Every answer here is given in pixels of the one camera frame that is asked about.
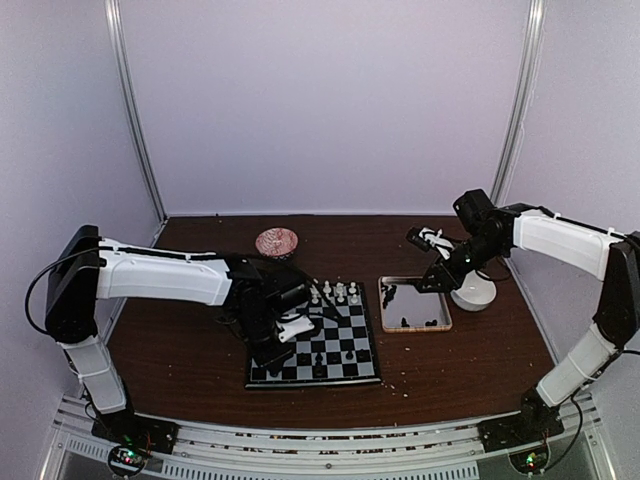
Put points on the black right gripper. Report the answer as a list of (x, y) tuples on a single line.
[(449, 278)]

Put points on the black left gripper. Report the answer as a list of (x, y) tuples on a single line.
[(271, 361)]

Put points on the black chess king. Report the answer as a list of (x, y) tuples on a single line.
[(319, 370)]

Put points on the black and white chessboard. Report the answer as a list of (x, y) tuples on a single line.
[(342, 324)]

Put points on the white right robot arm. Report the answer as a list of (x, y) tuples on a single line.
[(607, 259)]

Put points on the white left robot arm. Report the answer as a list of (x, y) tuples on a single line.
[(93, 268)]

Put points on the red patterned bowl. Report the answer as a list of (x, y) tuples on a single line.
[(277, 243)]

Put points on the white ceramic bowl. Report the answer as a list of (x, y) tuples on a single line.
[(475, 294)]

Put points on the wooden rimmed metal tray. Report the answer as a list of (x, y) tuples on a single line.
[(405, 310)]

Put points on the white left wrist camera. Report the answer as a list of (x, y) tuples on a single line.
[(287, 331)]

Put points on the right aluminium corner post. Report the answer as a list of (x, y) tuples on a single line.
[(523, 89)]

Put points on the aluminium corner post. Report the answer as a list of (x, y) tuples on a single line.
[(523, 89), (118, 42)]

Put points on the aluminium front rail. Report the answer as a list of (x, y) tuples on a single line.
[(444, 450)]

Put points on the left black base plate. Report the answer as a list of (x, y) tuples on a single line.
[(133, 450)]

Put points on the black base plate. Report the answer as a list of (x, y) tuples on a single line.
[(527, 443), (133, 450)]

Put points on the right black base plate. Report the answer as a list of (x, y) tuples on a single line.
[(527, 443)]

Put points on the left aluminium corner post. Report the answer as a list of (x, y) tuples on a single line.
[(118, 42)]

